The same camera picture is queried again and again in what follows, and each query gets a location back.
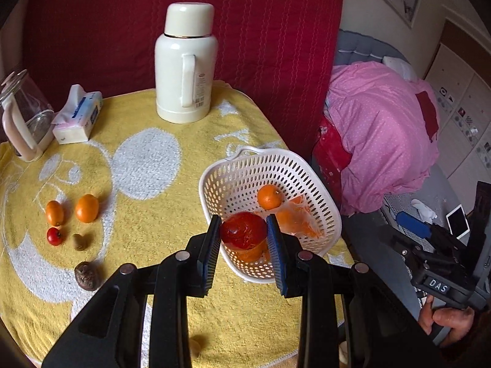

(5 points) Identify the dark purple passion fruit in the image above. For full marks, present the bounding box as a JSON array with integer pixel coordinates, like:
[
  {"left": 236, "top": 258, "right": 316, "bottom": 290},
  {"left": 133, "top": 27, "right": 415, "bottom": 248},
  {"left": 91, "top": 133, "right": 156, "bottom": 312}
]
[{"left": 74, "top": 262, "right": 100, "bottom": 292}]

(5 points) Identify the small green brown fruit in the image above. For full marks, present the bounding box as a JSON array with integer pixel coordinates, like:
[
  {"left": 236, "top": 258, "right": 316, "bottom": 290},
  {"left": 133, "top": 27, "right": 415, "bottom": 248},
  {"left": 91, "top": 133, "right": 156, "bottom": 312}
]
[{"left": 71, "top": 233, "right": 87, "bottom": 252}]

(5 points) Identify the small red cherry tomato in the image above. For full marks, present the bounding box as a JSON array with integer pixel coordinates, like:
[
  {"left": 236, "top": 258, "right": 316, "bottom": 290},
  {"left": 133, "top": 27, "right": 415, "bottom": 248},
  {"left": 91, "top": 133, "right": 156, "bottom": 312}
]
[{"left": 47, "top": 227, "right": 63, "bottom": 246}]

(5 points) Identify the plastic bag of orange fruit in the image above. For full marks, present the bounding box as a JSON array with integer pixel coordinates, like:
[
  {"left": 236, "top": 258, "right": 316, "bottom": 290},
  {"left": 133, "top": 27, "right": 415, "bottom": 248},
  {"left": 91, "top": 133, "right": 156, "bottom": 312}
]
[{"left": 275, "top": 195, "right": 321, "bottom": 238}]

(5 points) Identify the small orange kumquat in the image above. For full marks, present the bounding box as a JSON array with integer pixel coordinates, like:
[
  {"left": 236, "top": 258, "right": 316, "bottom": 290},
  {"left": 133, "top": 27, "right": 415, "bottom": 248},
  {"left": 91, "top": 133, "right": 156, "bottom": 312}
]
[
  {"left": 75, "top": 194, "right": 99, "bottom": 224},
  {"left": 45, "top": 200, "right": 64, "bottom": 227}
]

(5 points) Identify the large orange mandarin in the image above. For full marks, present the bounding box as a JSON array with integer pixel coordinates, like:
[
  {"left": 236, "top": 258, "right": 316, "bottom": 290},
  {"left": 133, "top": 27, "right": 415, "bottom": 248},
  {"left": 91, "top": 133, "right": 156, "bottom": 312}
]
[{"left": 235, "top": 239, "right": 270, "bottom": 263}]

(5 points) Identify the large red tomato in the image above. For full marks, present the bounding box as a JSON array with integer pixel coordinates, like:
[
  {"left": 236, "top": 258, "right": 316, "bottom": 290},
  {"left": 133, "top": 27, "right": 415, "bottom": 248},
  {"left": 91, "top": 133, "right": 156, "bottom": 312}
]
[{"left": 220, "top": 212, "right": 267, "bottom": 250}]

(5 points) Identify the white plastic basket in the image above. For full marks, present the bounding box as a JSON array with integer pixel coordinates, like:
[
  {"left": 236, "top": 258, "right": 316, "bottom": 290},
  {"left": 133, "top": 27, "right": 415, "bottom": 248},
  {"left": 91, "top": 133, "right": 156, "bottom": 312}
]
[{"left": 198, "top": 144, "right": 343, "bottom": 285}]

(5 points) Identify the person's right hand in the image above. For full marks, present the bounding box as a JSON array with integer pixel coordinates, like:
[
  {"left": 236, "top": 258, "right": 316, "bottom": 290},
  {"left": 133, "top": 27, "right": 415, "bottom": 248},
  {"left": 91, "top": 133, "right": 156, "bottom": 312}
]
[{"left": 418, "top": 295, "right": 474, "bottom": 347}]

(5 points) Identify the white smartphone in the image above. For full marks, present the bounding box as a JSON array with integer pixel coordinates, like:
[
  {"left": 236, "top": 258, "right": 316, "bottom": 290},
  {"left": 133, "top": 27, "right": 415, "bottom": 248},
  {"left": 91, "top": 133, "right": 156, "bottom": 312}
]
[{"left": 445, "top": 204, "right": 470, "bottom": 239}]

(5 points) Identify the pink duvet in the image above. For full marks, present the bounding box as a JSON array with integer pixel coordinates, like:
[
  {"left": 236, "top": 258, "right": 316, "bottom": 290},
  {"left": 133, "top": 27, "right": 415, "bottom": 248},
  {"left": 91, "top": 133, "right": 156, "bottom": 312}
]
[{"left": 314, "top": 62, "right": 439, "bottom": 216}]

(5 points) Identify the yellow white towel cloth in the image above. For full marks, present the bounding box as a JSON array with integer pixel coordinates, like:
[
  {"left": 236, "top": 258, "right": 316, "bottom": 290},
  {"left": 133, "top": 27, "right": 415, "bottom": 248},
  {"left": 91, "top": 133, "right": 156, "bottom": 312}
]
[{"left": 0, "top": 80, "right": 355, "bottom": 368}]

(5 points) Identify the white wardrobe with stickers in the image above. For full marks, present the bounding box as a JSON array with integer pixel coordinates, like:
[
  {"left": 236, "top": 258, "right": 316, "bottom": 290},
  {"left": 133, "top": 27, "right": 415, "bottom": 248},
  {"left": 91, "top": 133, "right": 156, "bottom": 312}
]
[{"left": 425, "top": 20, "right": 490, "bottom": 213}]

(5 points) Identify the tissue pack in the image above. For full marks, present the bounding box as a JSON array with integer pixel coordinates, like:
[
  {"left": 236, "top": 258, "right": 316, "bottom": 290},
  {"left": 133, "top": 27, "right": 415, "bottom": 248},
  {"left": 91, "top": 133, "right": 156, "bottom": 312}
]
[{"left": 52, "top": 84, "right": 102, "bottom": 144}]

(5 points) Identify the glass electric kettle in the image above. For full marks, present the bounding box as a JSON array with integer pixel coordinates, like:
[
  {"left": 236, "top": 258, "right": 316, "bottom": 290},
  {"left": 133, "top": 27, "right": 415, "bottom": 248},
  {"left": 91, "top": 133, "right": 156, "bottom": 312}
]
[{"left": 1, "top": 70, "right": 55, "bottom": 162}]

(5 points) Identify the cream thermos flask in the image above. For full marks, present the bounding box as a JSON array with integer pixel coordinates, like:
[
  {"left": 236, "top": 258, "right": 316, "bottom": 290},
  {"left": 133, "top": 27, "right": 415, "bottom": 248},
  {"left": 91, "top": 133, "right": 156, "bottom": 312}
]
[{"left": 155, "top": 2, "right": 218, "bottom": 124}]

